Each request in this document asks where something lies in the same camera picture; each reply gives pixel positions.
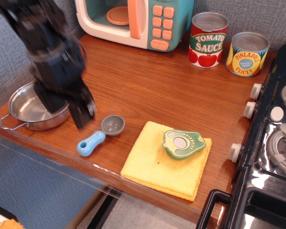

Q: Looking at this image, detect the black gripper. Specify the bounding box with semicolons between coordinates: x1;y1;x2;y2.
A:
27;38;96;129

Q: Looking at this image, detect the blue toy scoop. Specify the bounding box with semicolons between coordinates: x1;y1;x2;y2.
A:
77;115;125;157

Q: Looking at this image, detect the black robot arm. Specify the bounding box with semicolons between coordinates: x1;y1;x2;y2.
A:
0;0;96;129

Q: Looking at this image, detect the yellow folded napkin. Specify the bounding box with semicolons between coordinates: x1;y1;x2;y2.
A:
121;121;212;201

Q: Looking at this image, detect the stainless steel pan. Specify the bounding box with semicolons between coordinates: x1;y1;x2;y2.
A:
0;82;70;131

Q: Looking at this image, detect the orange microwave plate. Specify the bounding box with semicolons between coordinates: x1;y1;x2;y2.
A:
106;6;129;26

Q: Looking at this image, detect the green toy pepper slice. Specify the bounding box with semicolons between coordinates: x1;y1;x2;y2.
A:
162;130;206;160

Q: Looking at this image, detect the toy microwave oven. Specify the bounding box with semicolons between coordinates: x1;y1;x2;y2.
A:
75;0;194;52

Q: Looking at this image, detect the orange cloth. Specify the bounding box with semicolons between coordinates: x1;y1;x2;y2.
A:
0;219;24;229

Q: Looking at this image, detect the tomato sauce can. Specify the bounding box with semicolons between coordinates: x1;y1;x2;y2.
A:
188;11;229;68

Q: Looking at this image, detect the pineapple slices can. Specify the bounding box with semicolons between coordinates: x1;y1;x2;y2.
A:
226;31;270;77

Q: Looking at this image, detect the black toy stove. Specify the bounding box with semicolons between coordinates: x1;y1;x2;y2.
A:
197;44;286;229

